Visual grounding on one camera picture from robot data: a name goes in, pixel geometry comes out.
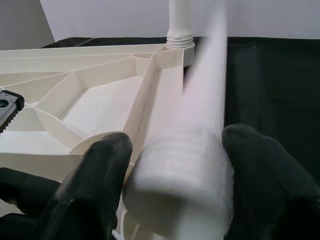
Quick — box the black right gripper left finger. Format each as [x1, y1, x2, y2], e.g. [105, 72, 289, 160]
[37, 131, 133, 240]

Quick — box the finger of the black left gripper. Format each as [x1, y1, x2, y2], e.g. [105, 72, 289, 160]
[0, 91, 25, 137]

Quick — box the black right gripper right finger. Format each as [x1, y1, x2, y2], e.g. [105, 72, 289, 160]
[221, 123, 320, 240]

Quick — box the white plastic table leg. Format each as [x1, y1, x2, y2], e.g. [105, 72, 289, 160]
[166, 0, 196, 50]
[123, 0, 235, 240]

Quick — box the white plastic table top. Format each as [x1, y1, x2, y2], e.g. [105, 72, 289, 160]
[0, 43, 196, 240]

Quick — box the black table cloth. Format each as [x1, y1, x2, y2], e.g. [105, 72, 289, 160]
[0, 36, 320, 240]

